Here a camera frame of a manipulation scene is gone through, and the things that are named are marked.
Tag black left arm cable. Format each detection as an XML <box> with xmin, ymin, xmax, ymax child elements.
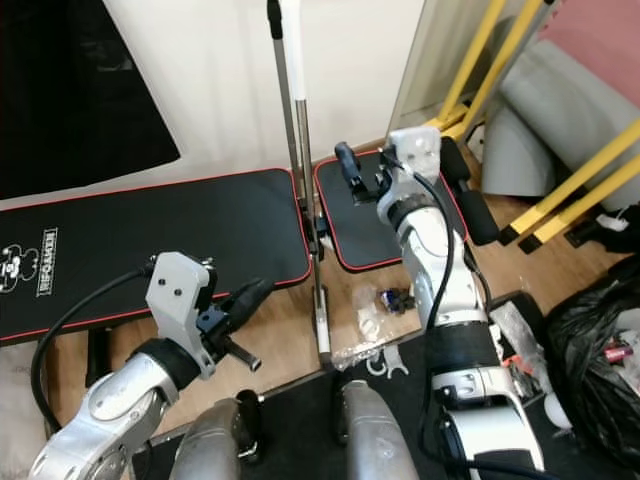
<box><xmin>30</xmin><ymin>265</ymin><xmax>156</xmax><ymax>436</ymax></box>

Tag silver robot right leg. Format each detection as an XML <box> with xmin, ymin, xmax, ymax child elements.
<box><xmin>335</xmin><ymin>378</ymin><xmax>421</xmax><ymax>480</ymax></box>

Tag steel broom white handle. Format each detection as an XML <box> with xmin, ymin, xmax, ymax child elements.
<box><xmin>278</xmin><ymin>0</ymin><xmax>336</xmax><ymax>369</ymax></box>

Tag black foam roller pad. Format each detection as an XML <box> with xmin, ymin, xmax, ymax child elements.
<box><xmin>440</xmin><ymin>138</ymin><xmax>503</xmax><ymax>247</ymax></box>

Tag white wrench shaped clips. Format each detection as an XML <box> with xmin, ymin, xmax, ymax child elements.
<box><xmin>365</xmin><ymin>345</ymin><xmax>411</xmax><ymax>379</ymax></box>

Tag small blue black toy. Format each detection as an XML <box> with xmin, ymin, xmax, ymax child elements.
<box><xmin>380</xmin><ymin>288</ymin><xmax>413</xmax><ymax>313</ymax></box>

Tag black floor mat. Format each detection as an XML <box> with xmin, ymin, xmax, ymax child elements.
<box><xmin>130</xmin><ymin>330</ymin><xmax>561</xmax><ymax>480</ymax></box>

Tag grey rolled exercise mat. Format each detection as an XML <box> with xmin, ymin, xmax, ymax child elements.
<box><xmin>480</xmin><ymin>40</ymin><xmax>640</xmax><ymax>201</ymax></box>

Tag pink foam puzzle mat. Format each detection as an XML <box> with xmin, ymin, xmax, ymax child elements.
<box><xmin>540</xmin><ymin>0</ymin><xmax>640</xmax><ymax>76</ymax></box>

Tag clear plastic bag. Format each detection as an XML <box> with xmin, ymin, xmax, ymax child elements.
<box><xmin>335</xmin><ymin>340</ymin><xmax>376</xmax><ymax>367</ymax></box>

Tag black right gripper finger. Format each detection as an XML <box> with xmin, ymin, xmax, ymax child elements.
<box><xmin>342</xmin><ymin>144</ymin><xmax>371</xmax><ymax>193</ymax></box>
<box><xmin>335</xmin><ymin>145</ymin><xmax>363</xmax><ymax>193</ymax></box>

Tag black bundle white tag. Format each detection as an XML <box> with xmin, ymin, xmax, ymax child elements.
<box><xmin>592</xmin><ymin>205</ymin><xmax>640</xmax><ymax>253</ymax></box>

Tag large black panel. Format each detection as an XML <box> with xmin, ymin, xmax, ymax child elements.
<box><xmin>0</xmin><ymin>0</ymin><xmax>183</xmax><ymax>198</ymax></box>

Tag black padded bench red trim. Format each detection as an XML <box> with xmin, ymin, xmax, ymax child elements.
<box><xmin>0</xmin><ymin>150</ymin><xmax>466</xmax><ymax>401</ymax></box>

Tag white round lid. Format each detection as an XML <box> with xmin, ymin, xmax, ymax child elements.
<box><xmin>548</xmin><ymin>393</ymin><xmax>576</xmax><ymax>431</ymax></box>

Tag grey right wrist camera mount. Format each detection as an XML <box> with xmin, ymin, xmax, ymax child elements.
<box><xmin>388</xmin><ymin>125</ymin><xmax>443</xmax><ymax>191</ymax></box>

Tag grey metal bar black joints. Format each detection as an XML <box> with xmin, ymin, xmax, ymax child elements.
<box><xmin>265</xmin><ymin>0</ymin><xmax>303</xmax><ymax>176</ymax></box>

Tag black rubbish bag bin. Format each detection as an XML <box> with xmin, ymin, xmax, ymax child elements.
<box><xmin>545</xmin><ymin>255</ymin><xmax>640</xmax><ymax>471</ymax></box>

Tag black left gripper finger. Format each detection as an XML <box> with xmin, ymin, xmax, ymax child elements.
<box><xmin>225</xmin><ymin>278</ymin><xmax>274</xmax><ymax>307</ymax></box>
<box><xmin>228</xmin><ymin>288</ymin><xmax>274</xmax><ymax>323</ymax></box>

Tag yellow steel exercise frame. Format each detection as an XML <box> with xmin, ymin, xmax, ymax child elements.
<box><xmin>425</xmin><ymin>0</ymin><xmax>640</xmax><ymax>249</ymax></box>

